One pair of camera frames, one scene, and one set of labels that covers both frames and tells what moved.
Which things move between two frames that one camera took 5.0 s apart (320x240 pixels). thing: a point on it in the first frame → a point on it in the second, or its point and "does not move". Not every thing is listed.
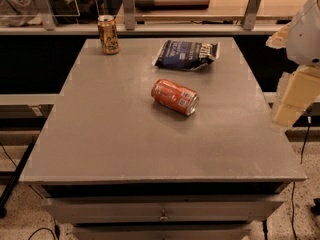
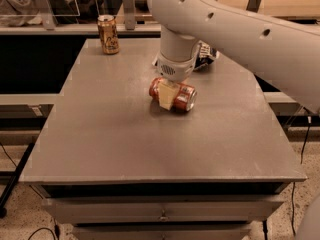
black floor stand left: (15, 174) does not move
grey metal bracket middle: (129, 9) does not move
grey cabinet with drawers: (116, 166) does not move
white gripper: (305, 39) → (176, 69)
